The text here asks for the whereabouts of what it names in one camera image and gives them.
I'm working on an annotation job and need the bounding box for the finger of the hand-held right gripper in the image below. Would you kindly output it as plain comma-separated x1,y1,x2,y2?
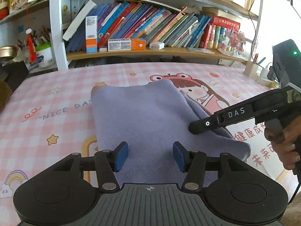
188,99,256,135

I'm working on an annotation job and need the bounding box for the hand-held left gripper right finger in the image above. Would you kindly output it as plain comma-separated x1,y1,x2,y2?
173,141,253,191

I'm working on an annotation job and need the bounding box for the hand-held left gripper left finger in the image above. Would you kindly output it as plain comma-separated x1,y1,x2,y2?
48,141,129,192

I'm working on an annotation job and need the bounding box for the purple and pink sweater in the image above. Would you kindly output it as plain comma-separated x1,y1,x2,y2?
90,79,252,184

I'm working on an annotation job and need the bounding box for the person's right hand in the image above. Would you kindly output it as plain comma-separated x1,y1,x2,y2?
264,113,301,171

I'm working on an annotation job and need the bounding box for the white power strip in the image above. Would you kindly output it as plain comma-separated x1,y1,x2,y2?
255,75,275,87

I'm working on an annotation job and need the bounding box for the black power adapter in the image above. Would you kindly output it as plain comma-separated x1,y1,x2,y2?
267,66,278,80

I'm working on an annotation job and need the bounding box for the white usb charger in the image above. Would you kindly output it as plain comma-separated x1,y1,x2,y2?
261,63,271,78

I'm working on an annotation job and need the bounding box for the beige pen holder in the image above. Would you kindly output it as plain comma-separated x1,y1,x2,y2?
243,62,259,78

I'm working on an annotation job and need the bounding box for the colourful flower ornament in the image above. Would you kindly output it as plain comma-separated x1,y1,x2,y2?
217,29,250,59

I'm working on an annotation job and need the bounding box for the clear plastic packet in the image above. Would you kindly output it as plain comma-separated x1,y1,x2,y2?
187,47,215,54

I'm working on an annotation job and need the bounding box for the pink cartoon desk mat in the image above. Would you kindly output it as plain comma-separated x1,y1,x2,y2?
0,62,301,217

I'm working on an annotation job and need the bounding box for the red thick dictionary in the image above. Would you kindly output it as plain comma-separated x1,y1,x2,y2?
213,15,241,30

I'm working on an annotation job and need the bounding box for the beige hardcover book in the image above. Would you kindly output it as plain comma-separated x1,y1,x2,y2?
202,7,236,17

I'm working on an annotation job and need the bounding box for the flat toothpaste box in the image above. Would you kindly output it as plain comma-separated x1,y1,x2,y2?
108,38,146,51

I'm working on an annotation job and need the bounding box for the row of colourful books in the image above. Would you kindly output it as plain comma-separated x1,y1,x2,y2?
66,1,241,52

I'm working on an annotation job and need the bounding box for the white pen jar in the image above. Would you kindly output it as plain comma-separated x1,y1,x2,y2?
35,43,55,69

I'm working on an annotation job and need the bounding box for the upright toothpaste box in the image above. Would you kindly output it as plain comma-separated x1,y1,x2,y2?
85,16,98,53

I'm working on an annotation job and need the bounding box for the black box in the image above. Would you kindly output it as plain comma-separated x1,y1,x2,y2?
0,61,30,92

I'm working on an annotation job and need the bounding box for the brown cloth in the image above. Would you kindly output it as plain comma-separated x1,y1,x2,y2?
0,79,12,113

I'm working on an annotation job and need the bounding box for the bunch of pens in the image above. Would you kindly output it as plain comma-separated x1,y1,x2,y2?
16,25,51,46

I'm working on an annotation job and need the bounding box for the white leaning book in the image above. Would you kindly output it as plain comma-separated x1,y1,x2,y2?
62,0,97,41

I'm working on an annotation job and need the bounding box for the round metal tin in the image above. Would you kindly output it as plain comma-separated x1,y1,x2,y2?
0,46,17,58

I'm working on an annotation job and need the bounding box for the wooden bookshelf with white frame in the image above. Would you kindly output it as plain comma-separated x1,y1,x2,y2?
0,0,264,72

